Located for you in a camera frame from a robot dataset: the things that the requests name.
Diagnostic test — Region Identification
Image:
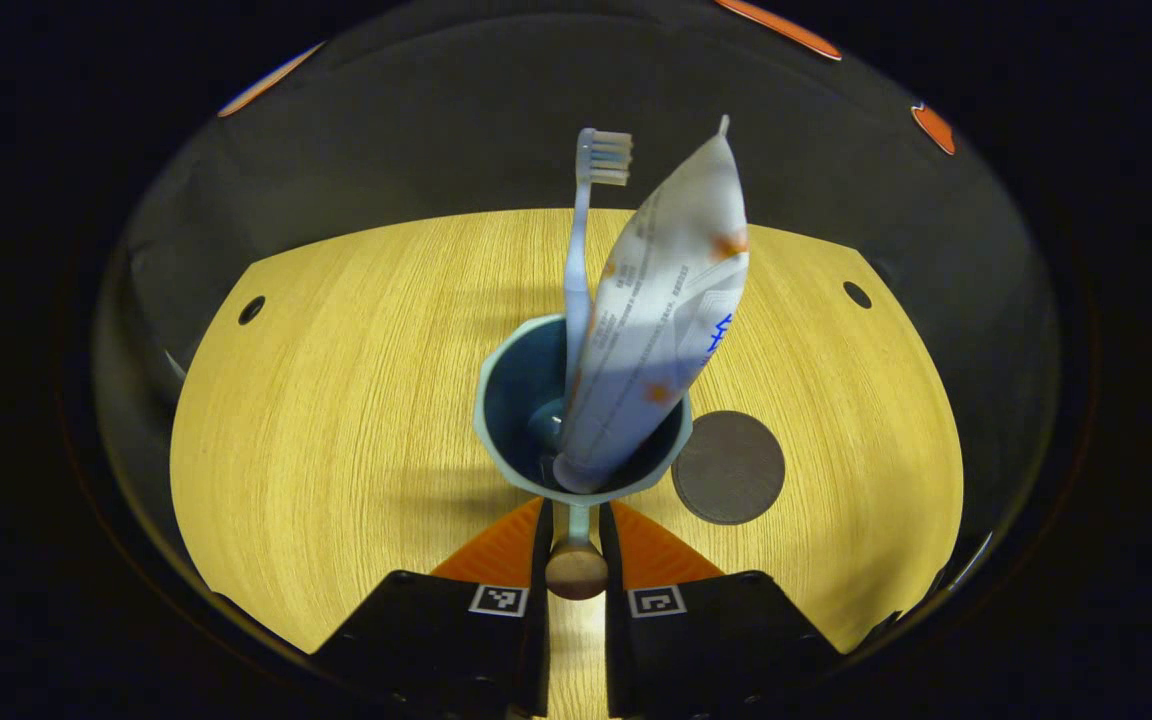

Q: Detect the white toothpaste tube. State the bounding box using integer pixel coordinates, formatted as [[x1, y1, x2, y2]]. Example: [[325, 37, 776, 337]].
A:
[[553, 114, 750, 494]]

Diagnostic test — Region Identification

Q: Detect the black backdrop cloth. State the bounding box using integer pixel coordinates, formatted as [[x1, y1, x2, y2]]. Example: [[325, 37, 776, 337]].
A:
[[91, 0, 1062, 561]]

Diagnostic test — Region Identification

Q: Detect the blue cup with wooden handle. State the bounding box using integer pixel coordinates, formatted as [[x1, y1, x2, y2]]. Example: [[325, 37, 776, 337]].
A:
[[473, 313, 694, 602]]

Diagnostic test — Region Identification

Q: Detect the dark brown round coaster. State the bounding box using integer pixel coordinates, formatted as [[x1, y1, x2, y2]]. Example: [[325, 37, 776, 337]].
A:
[[671, 410, 787, 526]]

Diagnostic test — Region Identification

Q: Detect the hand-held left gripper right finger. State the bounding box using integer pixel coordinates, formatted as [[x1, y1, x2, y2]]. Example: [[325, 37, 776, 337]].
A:
[[598, 500, 842, 719]]

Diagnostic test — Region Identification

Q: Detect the pale blue toothbrush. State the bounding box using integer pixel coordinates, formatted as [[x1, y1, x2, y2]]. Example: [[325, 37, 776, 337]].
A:
[[564, 127, 634, 401]]

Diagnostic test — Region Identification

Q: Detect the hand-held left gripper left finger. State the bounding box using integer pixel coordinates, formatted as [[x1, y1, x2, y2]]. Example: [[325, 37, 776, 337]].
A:
[[314, 497, 554, 719]]

